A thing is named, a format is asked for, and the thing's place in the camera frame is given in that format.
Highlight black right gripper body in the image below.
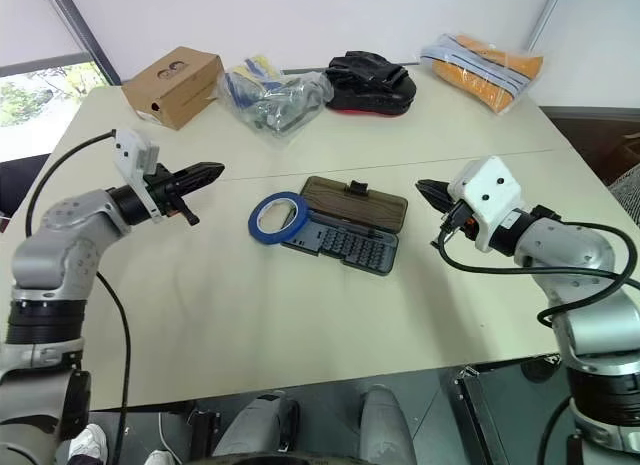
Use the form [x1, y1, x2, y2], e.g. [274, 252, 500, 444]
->
[438, 202, 475, 242]

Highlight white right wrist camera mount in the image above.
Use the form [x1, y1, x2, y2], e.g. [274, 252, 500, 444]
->
[446, 155, 524, 252]

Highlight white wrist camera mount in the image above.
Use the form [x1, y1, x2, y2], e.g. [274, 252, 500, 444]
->
[111, 129, 164, 225]
[446, 155, 524, 252]

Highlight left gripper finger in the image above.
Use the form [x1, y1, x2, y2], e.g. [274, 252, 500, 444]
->
[172, 193, 202, 229]
[169, 161, 226, 191]

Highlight black chair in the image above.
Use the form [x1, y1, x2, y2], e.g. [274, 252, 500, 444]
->
[0, 153, 52, 222]

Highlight clear bag of blue-yellow items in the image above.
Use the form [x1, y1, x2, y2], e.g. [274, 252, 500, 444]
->
[218, 56, 335, 147]

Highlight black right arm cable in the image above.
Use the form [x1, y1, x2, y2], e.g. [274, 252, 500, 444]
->
[430, 204, 640, 332]

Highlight screwdriver bit case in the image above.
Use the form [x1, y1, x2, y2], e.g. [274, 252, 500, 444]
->
[280, 175, 409, 277]

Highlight black metal table frame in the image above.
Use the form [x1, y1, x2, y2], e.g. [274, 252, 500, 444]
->
[451, 353, 576, 465]

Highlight dark rounded robot torso edge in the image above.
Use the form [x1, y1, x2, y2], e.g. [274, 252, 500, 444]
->
[182, 450, 384, 465]

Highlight grey striped cushion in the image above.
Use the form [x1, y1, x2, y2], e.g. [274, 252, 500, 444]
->
[606, 163, 640, 227]

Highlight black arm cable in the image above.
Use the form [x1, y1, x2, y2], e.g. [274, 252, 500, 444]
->
[24, 129, 133, 465]
[430, 204, 640, 332]

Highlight clear bag of orange cloth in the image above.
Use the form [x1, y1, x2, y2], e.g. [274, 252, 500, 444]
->
[418, 33, 545, 117]

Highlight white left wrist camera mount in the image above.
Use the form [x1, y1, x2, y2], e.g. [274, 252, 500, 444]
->
[111, 129, 164, 225]

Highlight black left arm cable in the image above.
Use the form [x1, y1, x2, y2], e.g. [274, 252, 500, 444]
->
[24, 129, 133, 465]

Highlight brown cardboard box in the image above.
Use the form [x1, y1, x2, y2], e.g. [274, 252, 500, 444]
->
[121, 46, 225, 132]

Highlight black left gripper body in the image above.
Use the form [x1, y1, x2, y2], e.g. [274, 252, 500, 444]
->
[143, 163, 182, 219]

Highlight dark window frame bar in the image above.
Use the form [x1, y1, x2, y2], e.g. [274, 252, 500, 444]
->
[48, 0, 123, 88]

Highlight dark brown cabinet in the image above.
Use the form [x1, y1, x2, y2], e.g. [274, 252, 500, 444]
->
[541, 106, 640, 187]

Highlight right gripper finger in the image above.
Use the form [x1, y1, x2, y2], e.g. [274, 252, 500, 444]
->
[424, 194, 457, 217]
[415, 178, 453, 202]

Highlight blue tape roll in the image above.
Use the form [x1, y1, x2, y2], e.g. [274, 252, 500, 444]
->
[248, 191, 311, 245]

